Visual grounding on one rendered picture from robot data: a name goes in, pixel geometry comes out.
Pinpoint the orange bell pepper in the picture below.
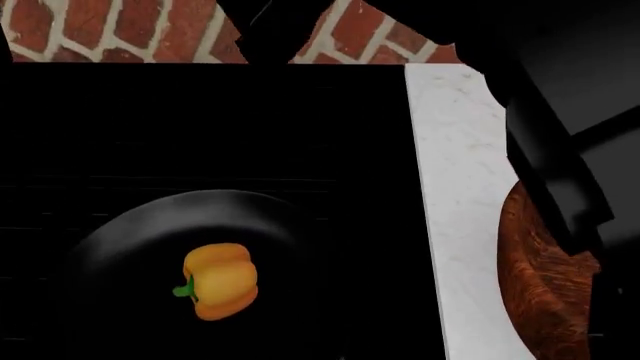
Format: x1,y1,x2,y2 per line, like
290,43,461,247
172,242,260,323

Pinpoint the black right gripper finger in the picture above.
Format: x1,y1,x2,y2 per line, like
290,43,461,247
503,84,616,258

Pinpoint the black stove cooktop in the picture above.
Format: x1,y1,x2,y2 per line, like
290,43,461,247
0,62,450,360

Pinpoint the brown wooden bowl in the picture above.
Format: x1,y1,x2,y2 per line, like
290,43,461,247
496,179,602,360

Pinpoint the black frying pan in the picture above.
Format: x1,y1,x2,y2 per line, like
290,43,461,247
63,188,354,360

